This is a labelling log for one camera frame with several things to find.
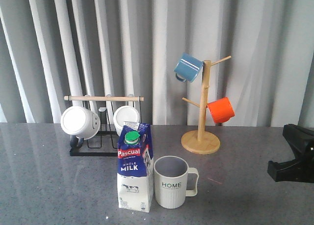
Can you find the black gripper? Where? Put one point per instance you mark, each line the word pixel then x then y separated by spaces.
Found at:
pixel 300 169

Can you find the Pascual whole milk carton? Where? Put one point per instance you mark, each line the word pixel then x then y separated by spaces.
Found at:
pixel 135 160

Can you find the white HOME cup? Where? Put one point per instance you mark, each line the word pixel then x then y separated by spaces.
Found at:
pixel 171 178

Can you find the orange mug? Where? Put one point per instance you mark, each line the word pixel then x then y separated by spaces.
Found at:
pixel 221 110

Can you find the wooden mug tree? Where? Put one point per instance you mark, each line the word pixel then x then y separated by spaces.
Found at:
pixel 200 141

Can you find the blue mug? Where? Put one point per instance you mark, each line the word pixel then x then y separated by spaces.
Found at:
pixel 188 68

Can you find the white ribbed hanging mug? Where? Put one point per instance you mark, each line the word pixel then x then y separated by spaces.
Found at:
pixel 122 114

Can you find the white smiley hanging mug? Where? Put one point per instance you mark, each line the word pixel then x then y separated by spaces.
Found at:
pixel 80 122

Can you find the black wire mug rack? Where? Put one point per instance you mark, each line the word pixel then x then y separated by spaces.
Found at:
pixel 104 142

